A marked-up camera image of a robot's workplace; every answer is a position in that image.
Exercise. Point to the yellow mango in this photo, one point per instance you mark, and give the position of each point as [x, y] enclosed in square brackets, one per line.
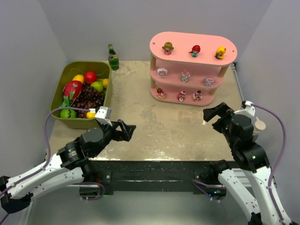
[90, 115]

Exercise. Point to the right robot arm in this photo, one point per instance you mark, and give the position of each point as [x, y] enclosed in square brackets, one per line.
[263, 205]

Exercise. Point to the red white cake toy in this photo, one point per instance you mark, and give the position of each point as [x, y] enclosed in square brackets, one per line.
[197, 96]

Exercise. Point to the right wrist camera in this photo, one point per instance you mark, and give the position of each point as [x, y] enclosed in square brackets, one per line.
[247, 109]

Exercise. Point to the green apple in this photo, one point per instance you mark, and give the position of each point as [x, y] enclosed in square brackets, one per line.
[98, 86]

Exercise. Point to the green glass bottle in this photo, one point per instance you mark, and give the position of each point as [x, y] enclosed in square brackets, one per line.
[113, 58]

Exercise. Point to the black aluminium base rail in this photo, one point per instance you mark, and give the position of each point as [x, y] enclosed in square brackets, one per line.
[160, 176]

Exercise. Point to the yellow-haired doll toy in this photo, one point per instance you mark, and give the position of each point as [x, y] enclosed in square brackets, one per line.
[220, 52]

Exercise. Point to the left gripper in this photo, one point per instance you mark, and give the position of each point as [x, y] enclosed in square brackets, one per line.
[116, 131]

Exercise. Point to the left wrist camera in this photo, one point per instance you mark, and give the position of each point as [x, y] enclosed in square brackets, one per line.
[102, 115]

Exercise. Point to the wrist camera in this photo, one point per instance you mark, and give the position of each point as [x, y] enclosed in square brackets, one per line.
[247, 109]
[102, 115]

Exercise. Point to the orange fruit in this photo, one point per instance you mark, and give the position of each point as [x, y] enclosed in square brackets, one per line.
[105, 83]

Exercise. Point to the brown-haired doll toy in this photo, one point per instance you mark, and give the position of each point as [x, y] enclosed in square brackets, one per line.
[168, 48]

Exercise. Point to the red-haired doll toy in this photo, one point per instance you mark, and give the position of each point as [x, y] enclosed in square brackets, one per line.
[195, 50]

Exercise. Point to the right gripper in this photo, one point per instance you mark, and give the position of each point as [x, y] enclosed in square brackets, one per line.
[221, 118]

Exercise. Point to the red white swirl toy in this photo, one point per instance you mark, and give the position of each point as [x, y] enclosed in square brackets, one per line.
[181, 96]

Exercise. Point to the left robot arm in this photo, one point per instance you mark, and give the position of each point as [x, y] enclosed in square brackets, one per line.
[70, 165]

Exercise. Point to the small pink figure toy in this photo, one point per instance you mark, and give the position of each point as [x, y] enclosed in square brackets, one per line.
[185, 76]

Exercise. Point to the pink dragon fruit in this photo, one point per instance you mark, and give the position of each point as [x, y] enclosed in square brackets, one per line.
[71, 92]

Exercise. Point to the pink planet toy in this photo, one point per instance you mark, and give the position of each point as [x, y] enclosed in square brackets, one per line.
[208, 81]

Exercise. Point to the purple grapes bunch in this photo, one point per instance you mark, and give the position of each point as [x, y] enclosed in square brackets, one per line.
[89, 98]

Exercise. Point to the green soap dispenser bottle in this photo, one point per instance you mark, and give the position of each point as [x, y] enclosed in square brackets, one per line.
[259, 126]

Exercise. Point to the pink round toy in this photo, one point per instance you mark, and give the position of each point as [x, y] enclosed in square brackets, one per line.
[162, 72]

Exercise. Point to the strawberry cake toy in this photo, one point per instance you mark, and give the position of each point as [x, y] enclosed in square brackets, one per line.
[160, 93]

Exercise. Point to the olive green fruit bin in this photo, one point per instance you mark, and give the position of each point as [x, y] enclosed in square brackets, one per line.
[103, 71]

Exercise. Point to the pink three-tier shelf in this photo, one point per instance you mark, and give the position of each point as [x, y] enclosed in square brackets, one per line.
[204, 65]

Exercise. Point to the yellow lemon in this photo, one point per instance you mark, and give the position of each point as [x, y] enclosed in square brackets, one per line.
[79, 78]

